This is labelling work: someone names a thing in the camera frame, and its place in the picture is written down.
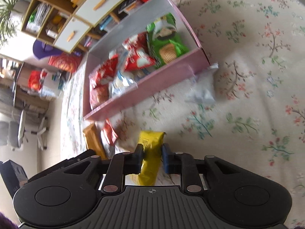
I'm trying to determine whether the yellow snack bag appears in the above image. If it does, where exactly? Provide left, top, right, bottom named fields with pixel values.
left=131, top=131, right=166, bottom=186

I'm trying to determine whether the golden brown snack packet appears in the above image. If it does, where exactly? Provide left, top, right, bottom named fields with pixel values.
left=83, top=123, right=108, bottom=160

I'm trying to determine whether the pink peach oolong snack pack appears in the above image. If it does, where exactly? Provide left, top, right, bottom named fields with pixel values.
left=89, top=84, right=109, bottom=109

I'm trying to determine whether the blue white snack packet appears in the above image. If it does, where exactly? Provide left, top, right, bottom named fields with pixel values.
left=185, top=63, right=219, bottom=105

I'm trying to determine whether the red heart snack bag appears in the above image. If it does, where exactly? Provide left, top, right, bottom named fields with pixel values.
left=89, top=54, right=118, bottom=88

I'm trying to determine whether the orange snack packet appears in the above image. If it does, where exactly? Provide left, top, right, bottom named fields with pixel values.
left=100, top=119, right=118, bottom=159

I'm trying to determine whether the blue white packet in box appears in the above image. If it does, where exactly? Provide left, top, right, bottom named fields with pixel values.
left=108, top=47, right=139, bottom=98

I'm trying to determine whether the pink cardboard box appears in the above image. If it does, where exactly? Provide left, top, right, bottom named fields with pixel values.
left=83, top=0, right=210, bottom=121

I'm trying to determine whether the red lantern bag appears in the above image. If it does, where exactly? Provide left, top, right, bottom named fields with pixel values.
left=48, top=52, right=83, bottom=73

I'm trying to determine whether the white office chair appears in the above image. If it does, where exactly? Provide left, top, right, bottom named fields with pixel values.
left=1, top=110, right=49, bottom=151

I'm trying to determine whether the green cracker bag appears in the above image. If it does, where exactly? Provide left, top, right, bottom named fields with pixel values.
left=146, top=13, right=189, bottom=69

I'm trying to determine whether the floral tablecloth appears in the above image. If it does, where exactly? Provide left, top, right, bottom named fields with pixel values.
left=60, top=0, right=305, bottom=227

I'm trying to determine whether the wooden white drawer cabinet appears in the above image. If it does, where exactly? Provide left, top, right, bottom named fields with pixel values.
left=21, top=0, right=125, bottom=53

